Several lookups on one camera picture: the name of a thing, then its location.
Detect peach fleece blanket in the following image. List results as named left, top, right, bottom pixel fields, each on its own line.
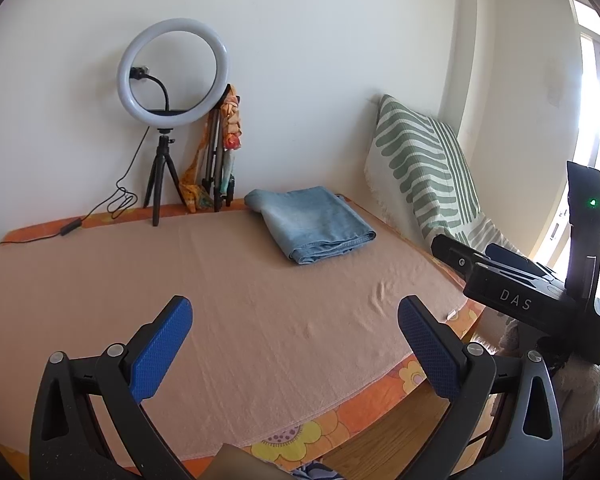
left=0, top=202, right=474, bottom=461

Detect light blue denim pants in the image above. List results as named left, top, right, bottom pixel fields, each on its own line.
left=245, top=186, right=377, bottom=266

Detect black cable with controller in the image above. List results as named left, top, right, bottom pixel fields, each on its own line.
left=0, top=123, right=154, bottom=248

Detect orange floral scarf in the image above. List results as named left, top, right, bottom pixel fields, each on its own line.
left=178, top=84, right=242, bottom=212

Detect white ring light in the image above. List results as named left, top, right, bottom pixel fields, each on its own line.
left=117, top=18, right=230, bottom=129

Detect black ring light tripod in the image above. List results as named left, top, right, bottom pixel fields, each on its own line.
left=143, top=128, right=186, bottom=226

